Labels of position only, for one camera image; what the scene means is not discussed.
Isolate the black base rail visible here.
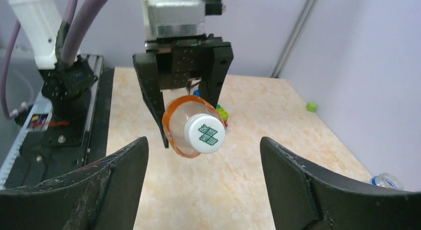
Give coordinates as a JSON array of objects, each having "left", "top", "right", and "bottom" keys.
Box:
[{"left": 0, "top": 55, "right": 114, "bottom": 191}]

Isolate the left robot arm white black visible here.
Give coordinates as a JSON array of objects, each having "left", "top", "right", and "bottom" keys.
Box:
[{"left": 7, "top": 0, "right": 234, "bottom": 128}]

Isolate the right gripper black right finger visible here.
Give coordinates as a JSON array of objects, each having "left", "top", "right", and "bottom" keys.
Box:
[{"left": 260, "top": 137, "right": 421, "bottom": 230}]

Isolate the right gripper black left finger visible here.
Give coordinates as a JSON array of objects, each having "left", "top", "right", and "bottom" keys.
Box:
[{"left": 0, "top": 137, "right": 149, "bottom": 230}]

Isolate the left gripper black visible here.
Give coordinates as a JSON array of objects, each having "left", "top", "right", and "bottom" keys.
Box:
[{"left": 133, "top": 34, "right": 234, "bottom": 149}]

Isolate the white juice bottle cap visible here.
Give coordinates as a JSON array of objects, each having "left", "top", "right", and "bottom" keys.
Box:
[{"left": 184, "top": 113, "right": 226, "bottom": 154}]

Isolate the green small cube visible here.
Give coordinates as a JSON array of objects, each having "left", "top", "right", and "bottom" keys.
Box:
[{"left": 305, "top": 102, "right": 318, "bottom": 113}]

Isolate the toy brick car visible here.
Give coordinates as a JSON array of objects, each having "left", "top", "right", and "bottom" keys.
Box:
[{"left": 193, "top": 89, "right": 229, "bottom": 128}]

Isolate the orange juice bottle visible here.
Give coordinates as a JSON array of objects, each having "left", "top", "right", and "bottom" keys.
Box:
[{"left": 162, "top": 95, "right": 223, "bottom": 158}]

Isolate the clear bottle white cap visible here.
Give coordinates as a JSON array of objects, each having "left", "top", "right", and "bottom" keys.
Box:
[{"left": 369, "top": 172, "right": 404, "bottom": 190}]

